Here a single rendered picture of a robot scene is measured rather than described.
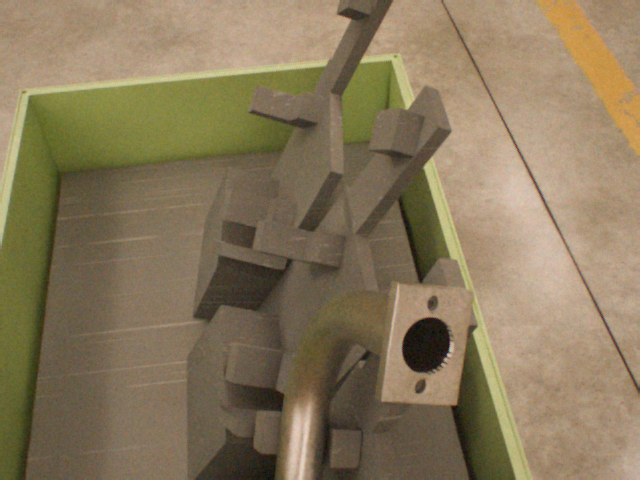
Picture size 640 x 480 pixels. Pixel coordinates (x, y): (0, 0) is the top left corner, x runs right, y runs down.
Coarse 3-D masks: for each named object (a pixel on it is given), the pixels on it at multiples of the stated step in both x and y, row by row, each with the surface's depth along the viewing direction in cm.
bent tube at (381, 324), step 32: (416, 288) 35; (448, 288) 35; (320, 320) 44; (352, 320) 40; (384, 320) 37; (416, 320) 35; (448, 320) 36; (320, 352) 46; (384, 352) 35; (416, 352) 38; (448, 352) 36; (288, 384) 48; (320, 384) 47; (384, 384) 35; (448, 384) 36; (288, 416) 48; (320, 416) 48; (288, 448) 48; (320, 448) 48
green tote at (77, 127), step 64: (320, 64) 84; (384, 64) 84; (64, 128) 86; (128, 128) 87; (192, 128) 88; (256, 128) 89; (0, 192) 73; (0, 256) 68; (448, 256) 67; (0, 320) 66; (0, 384) 65; (0, 448) 63; (512, 448) 55
